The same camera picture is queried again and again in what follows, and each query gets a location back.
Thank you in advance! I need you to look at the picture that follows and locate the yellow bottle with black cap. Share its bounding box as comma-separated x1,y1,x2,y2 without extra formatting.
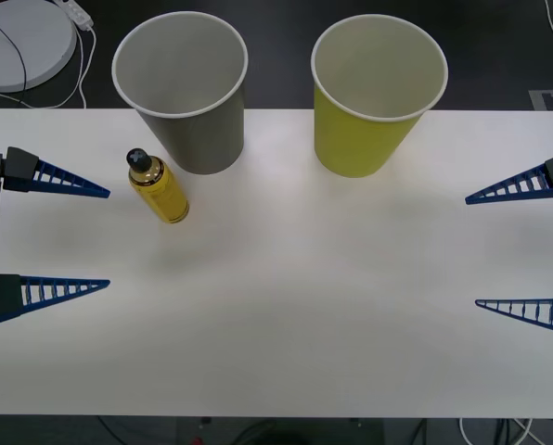
126,147,190,226

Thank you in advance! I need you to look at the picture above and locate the grey floor plate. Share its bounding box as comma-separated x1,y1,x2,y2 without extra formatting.
529,88,553,111

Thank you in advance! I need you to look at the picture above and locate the white round disc base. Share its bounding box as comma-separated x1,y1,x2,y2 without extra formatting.
0,0,78,93

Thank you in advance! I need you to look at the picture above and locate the yellow-green plastic waste bin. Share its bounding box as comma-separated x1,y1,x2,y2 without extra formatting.
310,12,449,179

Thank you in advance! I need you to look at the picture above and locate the white power strip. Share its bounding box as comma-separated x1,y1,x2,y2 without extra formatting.
56,0,95,30

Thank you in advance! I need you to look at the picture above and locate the white cable under table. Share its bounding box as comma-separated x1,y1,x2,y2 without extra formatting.
458,416,540,445

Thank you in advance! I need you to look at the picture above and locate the thin black cable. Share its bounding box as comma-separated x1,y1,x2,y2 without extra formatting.
0,9,29,107

